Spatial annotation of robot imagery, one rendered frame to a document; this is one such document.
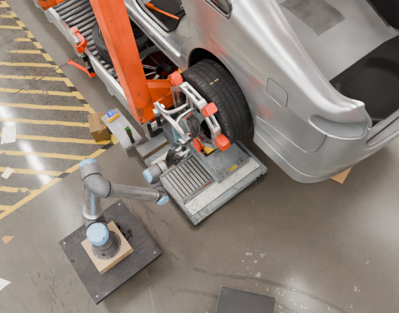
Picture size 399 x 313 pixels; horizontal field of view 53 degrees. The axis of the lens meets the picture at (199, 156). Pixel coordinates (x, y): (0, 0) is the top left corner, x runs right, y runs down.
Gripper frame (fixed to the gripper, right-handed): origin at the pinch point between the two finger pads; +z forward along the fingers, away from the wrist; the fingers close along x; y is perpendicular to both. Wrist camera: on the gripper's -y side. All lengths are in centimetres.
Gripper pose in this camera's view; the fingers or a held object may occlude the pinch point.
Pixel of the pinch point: (186, 147)
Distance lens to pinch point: 291.2
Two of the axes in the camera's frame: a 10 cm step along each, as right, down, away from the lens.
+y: 0.8, 5.0, 8.6
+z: 7.9, -5.5, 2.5
